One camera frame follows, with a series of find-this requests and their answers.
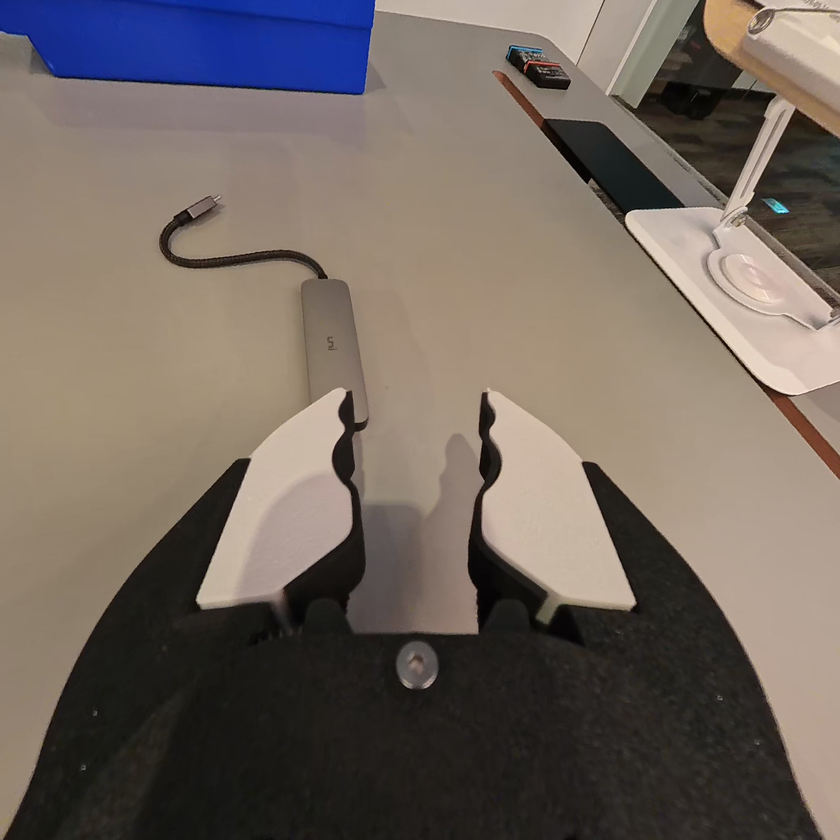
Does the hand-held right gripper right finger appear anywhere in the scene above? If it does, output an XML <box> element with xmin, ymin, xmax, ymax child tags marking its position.
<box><xmin>467</xmin><ymin>387</ymin><xmax>639</xmax><ymax>626</ymax></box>

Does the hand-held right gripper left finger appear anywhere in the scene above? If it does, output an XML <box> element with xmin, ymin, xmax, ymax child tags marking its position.
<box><xmin>196</xmin><ymin>387</ymin><xmax>367</xmax><ymax>634</ymax></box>

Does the grey usb hub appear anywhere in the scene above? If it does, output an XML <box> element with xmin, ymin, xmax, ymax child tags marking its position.
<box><xmin>158</xmin><ymin>194</ymin><xmax>370</xmax><ymax>432</ymax></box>

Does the blue plastic bin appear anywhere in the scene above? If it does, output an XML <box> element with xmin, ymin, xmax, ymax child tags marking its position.
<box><xmin>0</xmin><ymin>0</ymin><xmax>376</xmax><ymax>96</ymax></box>

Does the wooden document stand white base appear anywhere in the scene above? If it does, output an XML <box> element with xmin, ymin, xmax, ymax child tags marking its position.
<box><xmin>625</xmin><ymin>0</ymin><xmax>840</xmax><ymax>396</ymax></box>

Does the black phone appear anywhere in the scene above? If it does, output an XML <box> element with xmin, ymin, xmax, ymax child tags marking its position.
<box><xmin>543</xmin><ymin>118</ymin><xmax>686</xmax><ymax>214</ymax></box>

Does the small black box red label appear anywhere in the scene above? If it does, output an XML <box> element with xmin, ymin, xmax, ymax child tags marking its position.
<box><xmin>521</xmin><ymin>60</ymin><xmax>572</xmax><ymax>91</ymax></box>

